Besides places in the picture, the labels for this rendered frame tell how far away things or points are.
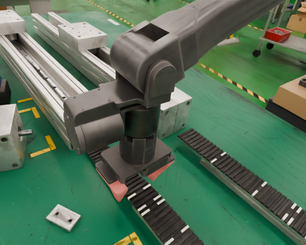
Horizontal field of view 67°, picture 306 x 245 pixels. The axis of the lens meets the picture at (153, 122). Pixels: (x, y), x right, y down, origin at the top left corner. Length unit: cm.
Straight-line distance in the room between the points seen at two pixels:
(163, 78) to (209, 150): 32
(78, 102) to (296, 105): 70
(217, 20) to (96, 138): 20
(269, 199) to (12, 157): 50
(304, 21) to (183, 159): 507
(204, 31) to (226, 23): 4
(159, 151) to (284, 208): 25
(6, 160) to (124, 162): 26
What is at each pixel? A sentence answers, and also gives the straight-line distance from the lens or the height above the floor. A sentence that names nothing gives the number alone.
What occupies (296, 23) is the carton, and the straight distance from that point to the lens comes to 554.
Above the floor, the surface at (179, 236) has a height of 81.
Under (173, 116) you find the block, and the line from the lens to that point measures 57.
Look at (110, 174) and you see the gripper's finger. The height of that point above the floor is 88.
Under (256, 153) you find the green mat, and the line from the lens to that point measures 64.
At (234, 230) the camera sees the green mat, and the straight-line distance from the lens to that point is 48.
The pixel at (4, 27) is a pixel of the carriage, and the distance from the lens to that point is 101.
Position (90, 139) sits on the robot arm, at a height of 99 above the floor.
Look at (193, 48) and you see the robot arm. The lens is 29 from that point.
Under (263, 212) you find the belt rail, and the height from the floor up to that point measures 79.
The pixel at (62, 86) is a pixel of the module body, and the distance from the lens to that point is 71.
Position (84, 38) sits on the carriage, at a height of 90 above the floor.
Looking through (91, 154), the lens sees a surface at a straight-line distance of 54.
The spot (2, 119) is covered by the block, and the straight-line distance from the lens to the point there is 54.
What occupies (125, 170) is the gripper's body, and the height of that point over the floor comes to 90.
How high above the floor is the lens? 118
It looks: 38 degrees down
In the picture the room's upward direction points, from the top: 6 degrees clockwise
